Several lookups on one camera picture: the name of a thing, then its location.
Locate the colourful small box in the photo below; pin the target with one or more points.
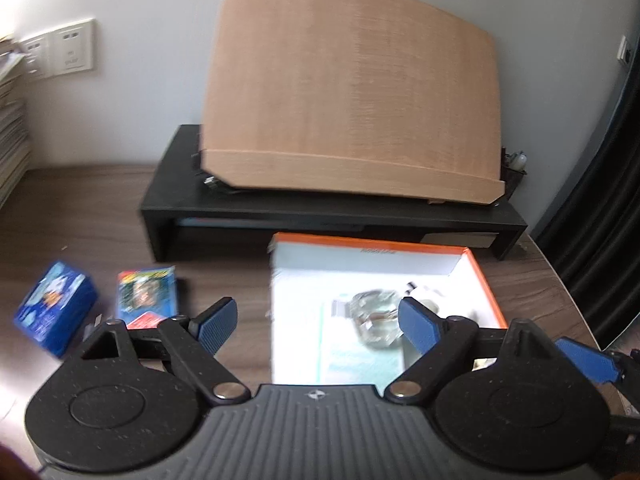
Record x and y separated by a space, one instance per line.
147 297

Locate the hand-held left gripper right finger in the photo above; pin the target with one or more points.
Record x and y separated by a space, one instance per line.
419 324

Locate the black monitor riser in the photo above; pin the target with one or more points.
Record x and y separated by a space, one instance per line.
170 195

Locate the orange and white box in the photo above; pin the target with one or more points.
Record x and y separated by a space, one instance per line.
310 280

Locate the blue cartoon box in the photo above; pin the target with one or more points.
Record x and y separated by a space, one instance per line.
52 305

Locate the clear bottle with white cap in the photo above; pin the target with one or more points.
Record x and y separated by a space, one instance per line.
372 317

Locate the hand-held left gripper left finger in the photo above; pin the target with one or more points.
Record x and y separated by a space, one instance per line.
219 324

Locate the dark curtain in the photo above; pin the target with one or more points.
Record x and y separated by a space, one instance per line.
600 240

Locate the small grey-white item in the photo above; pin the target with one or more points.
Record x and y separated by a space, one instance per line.
517 161

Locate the stack of books and papers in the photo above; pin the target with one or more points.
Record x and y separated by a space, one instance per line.
10 135

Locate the white wall socket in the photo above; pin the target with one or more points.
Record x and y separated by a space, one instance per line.
72 45
36 55

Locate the small wall switch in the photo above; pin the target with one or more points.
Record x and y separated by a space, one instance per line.
624 50

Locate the wooden board stand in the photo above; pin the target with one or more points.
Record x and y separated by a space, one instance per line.
350 80

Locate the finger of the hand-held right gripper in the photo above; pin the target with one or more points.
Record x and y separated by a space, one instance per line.
587 357

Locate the teal box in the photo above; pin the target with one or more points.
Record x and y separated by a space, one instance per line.
350 360

